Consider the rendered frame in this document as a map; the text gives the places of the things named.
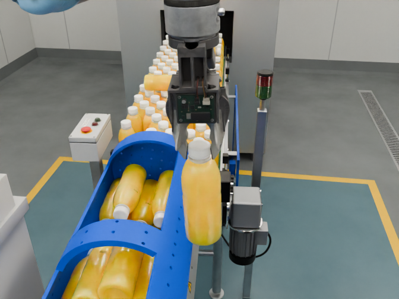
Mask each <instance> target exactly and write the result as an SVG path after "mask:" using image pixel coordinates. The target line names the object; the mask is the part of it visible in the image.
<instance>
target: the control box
mask: <svg viewBox="0 0 399 299"><path fill-rule="evenodd" d="M97 117H99V118H100V121H98V122H97V123H98V125H96V126H93V125H92V123H93V122H95V118H97ZM86 120H88V121H86ZM85 126H89V127H91V130H90V131H88V132H83V131H81V128H83V127H85ZM112 136H113V134H112V125H111V119H110V114H94V113H86V114H85V115H84V116H83V118H82V119H81V120H80V122H79V124H78V125H77V126H76V128H75V129H74V130H73V132H72V133H71V134H70V136H69V137H68V138H69V144H70V147H71V154H72V160H73V161H97V162H99V161H100V159H101V157H102V155H103V153H104V152H105V150H106V148H107V146H108V144H109V142H110V140H111V139H112Z"/></svg>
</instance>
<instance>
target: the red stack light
mask: <svg viewBox="0 0 399 299"><path fill-rule="evenodd" d="M273 76H274V75H272V76H270V77H262V76H259V75H258V74H257V75H256V84H257V85H258V86H261V87H269V86H272V84H273Z"/></svg>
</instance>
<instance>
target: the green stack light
mask: <svg viewBox="0 0 399 299"><path fill-rule="evenodd" d="M272 87H273V85H272V86H269V87H261V86H259V85H257V84H256V89H255V96H256V97H257V98H261V99H268V98H270V97H271V95H272Z"/></svg>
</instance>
